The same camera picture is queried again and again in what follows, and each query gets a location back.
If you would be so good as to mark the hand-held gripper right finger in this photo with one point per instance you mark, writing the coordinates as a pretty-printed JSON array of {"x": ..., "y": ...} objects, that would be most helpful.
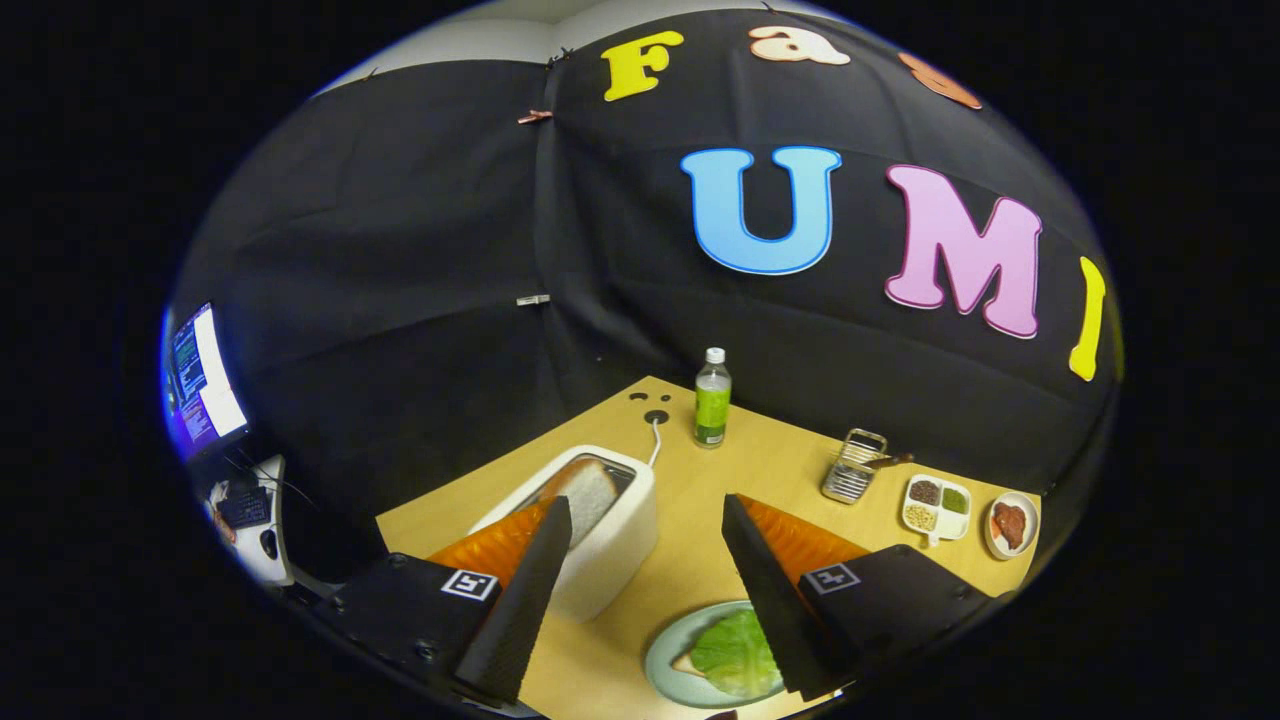
[{"x": 770, "y": 590}]

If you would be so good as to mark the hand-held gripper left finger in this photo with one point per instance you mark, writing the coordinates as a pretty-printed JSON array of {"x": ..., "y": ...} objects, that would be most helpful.
[{"x": 525, "y": 600}]

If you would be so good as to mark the green lettuce leaf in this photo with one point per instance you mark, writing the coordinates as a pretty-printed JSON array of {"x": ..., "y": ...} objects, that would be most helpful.
[{"x": 735, "y": 655}]

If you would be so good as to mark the bread slice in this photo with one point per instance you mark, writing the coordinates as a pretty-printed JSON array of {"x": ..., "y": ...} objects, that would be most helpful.
[
  {"x": 590, "y": 495},
  {"x": 685, "y": 663}
]

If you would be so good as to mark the white toaster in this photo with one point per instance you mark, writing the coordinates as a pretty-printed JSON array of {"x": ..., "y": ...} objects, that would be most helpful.
[{"x": 620, "y": 560}]

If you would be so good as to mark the green round plate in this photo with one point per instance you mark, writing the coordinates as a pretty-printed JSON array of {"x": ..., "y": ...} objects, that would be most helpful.
[{"x": 665, "y": 650}]

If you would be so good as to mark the yellow soybeans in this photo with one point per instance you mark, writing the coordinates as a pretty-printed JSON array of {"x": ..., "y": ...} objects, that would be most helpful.
[{"x": 920, "y": 517}]

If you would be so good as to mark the white divided dish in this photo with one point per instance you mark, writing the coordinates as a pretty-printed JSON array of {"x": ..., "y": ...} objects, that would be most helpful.
[{"x": 933, "y": 541}]

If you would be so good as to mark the dark red beans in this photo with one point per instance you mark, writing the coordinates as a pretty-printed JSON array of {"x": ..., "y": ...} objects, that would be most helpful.
[{"x": 924, "y": 491}]

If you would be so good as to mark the green label drink bottle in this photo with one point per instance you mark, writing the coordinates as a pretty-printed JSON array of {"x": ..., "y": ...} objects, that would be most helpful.
[{"x": 712, "y": 410}]

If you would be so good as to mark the green mung beans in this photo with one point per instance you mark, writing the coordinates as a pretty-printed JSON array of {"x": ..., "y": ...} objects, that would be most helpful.
[{"x": 955, "y": 500}]

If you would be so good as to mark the brown meat slice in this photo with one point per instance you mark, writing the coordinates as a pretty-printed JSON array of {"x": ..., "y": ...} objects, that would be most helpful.
[{"x": 1010, "y": 525}]

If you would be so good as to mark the black computer mouse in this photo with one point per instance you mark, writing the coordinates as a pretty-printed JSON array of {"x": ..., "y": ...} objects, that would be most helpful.
[{"x": 268, "y": 543}]

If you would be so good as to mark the white side desk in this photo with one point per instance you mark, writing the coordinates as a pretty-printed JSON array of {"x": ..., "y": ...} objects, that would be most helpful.
[{"x": 255, "y": 570}]

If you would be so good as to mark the beige round plate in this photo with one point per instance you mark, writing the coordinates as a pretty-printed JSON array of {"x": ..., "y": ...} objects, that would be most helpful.
[{"x": 1034, "y": 520}]

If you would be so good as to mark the black keyboard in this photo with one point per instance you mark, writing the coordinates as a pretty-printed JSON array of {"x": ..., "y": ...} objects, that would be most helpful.
[{"x": 245, "y": 507}]

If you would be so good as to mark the white clip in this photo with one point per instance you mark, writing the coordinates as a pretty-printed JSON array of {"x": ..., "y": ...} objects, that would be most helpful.
[{"x": 532, "y": 300}]

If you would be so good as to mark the black backdrop cloth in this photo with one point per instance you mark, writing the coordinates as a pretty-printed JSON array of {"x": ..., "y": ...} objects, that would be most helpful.
[{"x": 420, "y": 250}]

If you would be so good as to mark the computer monitor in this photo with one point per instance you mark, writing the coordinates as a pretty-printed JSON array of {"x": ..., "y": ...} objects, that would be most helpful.
[{"x": 215, "y": 370}]

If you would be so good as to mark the pink clip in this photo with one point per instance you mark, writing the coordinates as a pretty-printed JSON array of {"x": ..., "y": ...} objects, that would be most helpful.
[{"x": 535, "y": 117}]

